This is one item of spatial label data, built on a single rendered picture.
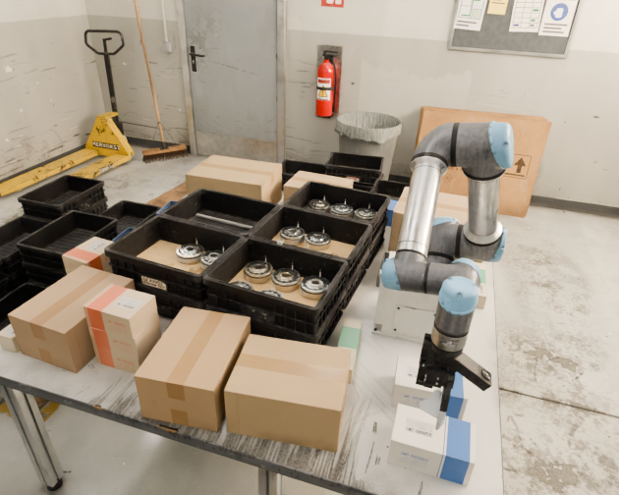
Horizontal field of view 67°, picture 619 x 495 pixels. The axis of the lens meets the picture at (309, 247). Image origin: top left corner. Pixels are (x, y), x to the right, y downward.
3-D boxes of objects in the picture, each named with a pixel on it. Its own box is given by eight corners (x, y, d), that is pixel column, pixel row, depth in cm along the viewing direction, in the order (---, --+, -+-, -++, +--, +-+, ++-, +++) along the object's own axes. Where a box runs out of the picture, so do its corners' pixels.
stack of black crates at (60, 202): (81, 235, 324) (66, 174, 301) (118, 243, 317) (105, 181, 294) (35, 263, 291) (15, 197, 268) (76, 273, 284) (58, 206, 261)
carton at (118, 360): (164, 350, 152) (161, 332, 148) (140, 376, 142) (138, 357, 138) (122, 338, 156) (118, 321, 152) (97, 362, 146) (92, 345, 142)
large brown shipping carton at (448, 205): (481, 238, 224) (491, 200, 214) (479, 270, 200) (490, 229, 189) (399, 223, 235) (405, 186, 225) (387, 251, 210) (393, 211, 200)
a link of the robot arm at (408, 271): (413, 113, 126) (375, 277, 107) (455, 112, 122) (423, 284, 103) (419, 140, 136) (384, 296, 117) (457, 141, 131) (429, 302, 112)
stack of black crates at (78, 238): (88, 276, 281) (72, 209, 258) (132, 287, 274) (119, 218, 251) (37, 316, 248) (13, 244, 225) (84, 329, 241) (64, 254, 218)
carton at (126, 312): (158, 315, 143) (154, 296, 140) (133, 340, 134) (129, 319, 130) (115, 302, 148) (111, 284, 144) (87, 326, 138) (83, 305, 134)
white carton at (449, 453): (468, 446, 125) (476, 423, 120) (467, 486, 115) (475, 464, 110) (393, 425, 129) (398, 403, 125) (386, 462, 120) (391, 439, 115)
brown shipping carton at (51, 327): (90, 301, 172) (82, 264, 164) (140, 315, 166) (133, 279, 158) (22, 354, 148) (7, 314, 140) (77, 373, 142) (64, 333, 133)
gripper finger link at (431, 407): (416, 423, 108) (422, 384, 109) (441, 430, 106) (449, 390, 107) (416, 427, 105) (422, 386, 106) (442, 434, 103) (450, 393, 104)
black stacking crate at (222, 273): (346, 290, 165) (349, 262, 159) (315, 342, 141) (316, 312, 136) (248, 263, 178) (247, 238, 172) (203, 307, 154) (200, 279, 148)
